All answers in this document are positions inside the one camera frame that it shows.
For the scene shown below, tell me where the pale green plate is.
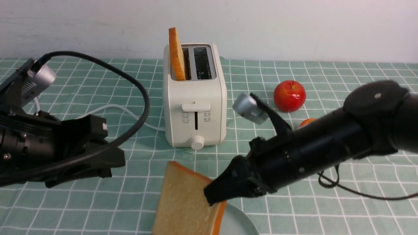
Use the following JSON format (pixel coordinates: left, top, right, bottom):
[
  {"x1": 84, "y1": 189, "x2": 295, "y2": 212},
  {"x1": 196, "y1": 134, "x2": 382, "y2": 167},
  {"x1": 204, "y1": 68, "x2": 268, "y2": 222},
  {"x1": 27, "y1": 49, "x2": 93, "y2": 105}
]
[{"x1": 219, "y1": 203, "x2": 259, "y2": 235}]

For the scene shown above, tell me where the red apple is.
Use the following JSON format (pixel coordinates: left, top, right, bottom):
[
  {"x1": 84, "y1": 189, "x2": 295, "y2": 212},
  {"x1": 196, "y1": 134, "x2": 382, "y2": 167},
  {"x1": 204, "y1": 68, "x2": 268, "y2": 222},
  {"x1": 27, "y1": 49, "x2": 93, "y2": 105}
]
[{"x1": 273, "y1": 80, "x2": 306, "y2": 113}]

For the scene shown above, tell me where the toast slice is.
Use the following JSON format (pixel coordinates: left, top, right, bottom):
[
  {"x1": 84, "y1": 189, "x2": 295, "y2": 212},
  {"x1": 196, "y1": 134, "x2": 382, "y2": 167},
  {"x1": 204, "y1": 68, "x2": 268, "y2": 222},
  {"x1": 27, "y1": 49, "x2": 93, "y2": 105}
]
[
  {"x1": 169, "y1": 28, "x2": 187, "y2": 81},
  {"x1": 151, "y1": 162, "x2": 226, "y2": 235}
]

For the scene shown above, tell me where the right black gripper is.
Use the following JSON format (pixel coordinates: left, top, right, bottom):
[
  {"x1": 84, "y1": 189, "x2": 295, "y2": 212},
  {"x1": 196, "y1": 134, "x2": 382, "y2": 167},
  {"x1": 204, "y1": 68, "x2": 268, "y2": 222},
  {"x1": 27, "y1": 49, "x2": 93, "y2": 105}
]
[{"x1": 203, "y1": 137, "x2": 294, "y2": 206}]

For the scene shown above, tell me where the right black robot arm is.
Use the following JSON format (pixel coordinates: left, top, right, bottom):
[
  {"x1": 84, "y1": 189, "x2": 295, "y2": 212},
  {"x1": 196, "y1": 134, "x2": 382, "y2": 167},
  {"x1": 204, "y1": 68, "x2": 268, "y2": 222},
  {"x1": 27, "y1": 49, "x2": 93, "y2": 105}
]
[{"x1": 203, "y1": 80, "x2": 418, "y2": 205}]

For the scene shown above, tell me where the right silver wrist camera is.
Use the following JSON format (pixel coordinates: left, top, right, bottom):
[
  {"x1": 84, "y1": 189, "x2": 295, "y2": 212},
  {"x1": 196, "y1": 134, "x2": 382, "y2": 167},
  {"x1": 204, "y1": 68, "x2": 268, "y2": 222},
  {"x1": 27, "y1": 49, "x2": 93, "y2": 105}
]
[{"x1": 233, "y1": 93, "x2": 293, "y2": 136}]

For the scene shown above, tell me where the right black camera cable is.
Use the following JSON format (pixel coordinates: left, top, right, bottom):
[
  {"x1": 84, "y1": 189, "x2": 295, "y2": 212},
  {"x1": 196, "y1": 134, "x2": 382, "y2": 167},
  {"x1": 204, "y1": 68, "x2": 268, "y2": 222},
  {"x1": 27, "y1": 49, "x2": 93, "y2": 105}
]
[{"x1": 317, "y1": 165, "x2": 418, "y2": 200}]

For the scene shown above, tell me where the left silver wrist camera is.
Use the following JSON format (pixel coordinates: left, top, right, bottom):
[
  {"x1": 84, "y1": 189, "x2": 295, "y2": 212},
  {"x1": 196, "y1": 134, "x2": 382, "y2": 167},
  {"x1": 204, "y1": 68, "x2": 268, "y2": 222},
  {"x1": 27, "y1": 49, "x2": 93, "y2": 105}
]
[{"x1": 1, "y1": 58, "x2": 56, "y2": 112}]

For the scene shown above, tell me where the green checkered tablecloth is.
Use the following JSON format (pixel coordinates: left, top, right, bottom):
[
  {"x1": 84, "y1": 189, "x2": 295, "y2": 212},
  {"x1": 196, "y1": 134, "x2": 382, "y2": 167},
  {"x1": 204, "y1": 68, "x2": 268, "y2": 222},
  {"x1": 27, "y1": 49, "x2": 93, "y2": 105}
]
[{"x1": 0, "y1": 58, "x2": 418, "y2": 235}]

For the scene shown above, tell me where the white toaster power cable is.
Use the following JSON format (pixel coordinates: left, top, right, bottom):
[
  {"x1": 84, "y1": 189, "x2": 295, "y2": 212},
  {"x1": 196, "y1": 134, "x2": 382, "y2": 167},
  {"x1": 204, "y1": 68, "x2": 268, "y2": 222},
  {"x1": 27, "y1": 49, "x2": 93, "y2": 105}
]
[{"x1": 34, "y1": 97, "x2": 166, "y2": 132}]

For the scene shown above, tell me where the left black camera cable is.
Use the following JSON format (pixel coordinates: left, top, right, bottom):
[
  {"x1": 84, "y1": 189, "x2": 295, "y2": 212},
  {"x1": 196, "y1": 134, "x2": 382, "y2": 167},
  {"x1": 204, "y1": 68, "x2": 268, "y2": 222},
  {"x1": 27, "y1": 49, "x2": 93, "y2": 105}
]
[{"x1": 0, "y1": 51, "x2": 151, "y2": 186}]

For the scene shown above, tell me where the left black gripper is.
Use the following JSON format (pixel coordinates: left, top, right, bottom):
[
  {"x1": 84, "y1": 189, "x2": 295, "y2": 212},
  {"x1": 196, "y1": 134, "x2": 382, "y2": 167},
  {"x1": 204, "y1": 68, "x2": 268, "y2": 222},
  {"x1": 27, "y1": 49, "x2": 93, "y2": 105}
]
[{"x1": 45, "y1": 115, "x2": 126, "y2": 188}]

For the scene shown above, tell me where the orange persimmon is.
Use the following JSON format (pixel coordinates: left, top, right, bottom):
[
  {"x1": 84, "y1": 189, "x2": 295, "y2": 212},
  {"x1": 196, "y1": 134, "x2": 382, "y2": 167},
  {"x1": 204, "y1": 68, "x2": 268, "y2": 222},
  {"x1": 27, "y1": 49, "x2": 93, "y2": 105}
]
[{"x1": 298, "y1": 118, "x2": 316, "y2": 128}]

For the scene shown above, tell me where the white two-slot toaster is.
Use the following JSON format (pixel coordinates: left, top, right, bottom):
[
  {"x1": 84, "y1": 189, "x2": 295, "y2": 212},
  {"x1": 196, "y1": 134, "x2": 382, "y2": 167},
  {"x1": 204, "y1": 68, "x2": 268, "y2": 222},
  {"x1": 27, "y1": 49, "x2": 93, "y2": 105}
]
[{"x1": 163, "y1": 43, "x2": 227, "y2": 150}]

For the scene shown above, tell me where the black camera cable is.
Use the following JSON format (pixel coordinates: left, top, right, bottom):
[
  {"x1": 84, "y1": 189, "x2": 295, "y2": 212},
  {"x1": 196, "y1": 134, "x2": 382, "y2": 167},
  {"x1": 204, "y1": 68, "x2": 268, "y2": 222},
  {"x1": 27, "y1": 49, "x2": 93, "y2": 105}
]
[
  {"x1": 317, "y1": 165, "x2": 418, "y2": 200},
  {"x1": 0, "y1": 51, "x2": 151, "y2": 186}
]

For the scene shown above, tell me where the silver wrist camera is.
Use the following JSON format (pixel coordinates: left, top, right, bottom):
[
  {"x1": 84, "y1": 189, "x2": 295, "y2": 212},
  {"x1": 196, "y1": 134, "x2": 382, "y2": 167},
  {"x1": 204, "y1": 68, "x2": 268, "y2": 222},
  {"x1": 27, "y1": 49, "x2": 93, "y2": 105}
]
[
  {"x1": 233, "y1": 93, "x2": 293, "y2": 136},
  {"x1": 1, "y1": 58, "x2": 56, "y2": 112}
]

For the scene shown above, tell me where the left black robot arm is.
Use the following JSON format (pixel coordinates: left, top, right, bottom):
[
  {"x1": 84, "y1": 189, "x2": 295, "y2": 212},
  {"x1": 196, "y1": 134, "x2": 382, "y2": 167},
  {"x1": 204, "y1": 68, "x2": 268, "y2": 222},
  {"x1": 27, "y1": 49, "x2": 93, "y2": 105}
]
[{"x1": 1, "y1": 111, "x2": 125, "y2": 188}]

